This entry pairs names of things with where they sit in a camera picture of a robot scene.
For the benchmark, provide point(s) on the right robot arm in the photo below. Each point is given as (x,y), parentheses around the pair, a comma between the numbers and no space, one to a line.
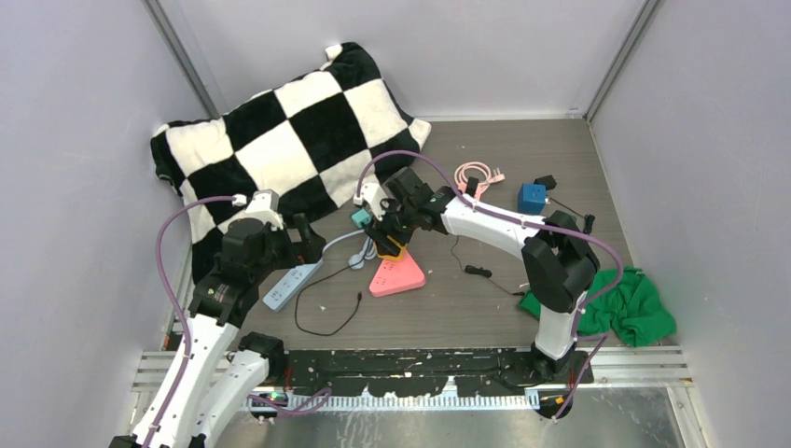
(557,258)

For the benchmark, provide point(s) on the pink round power strip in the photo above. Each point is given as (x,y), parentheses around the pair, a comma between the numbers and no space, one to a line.
(483,173)

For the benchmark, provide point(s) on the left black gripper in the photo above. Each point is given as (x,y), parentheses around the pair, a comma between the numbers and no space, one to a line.
(305,251)

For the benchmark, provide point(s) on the pink triangular power strip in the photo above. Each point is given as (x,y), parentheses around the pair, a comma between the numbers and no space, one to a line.
(396,276)

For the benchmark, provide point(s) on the light blue power strip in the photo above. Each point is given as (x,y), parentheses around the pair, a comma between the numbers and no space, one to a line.
(297,278)

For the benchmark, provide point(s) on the yellow cube socket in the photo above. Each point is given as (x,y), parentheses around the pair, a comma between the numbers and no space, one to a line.
(389,249)

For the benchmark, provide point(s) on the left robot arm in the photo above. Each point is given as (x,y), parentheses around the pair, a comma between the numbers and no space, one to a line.
(192,408)

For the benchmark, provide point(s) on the green cloth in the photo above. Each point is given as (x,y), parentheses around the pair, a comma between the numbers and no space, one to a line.
(632,309)

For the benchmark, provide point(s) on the black white checkered pillow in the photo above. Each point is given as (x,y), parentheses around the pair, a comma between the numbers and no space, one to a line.
(311,141)

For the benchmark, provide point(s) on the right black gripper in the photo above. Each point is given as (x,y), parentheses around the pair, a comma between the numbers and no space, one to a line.
(378,230)

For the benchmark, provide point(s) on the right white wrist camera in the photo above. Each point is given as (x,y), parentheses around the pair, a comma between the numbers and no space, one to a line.
(373,197)

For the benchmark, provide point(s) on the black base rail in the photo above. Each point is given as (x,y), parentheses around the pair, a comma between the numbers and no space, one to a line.
(407,373)

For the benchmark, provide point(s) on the blue cube socket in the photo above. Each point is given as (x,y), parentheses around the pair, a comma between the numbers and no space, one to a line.
(532,199)

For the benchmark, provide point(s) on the teal usb charger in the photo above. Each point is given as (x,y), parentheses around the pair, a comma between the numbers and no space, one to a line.
(360,218)

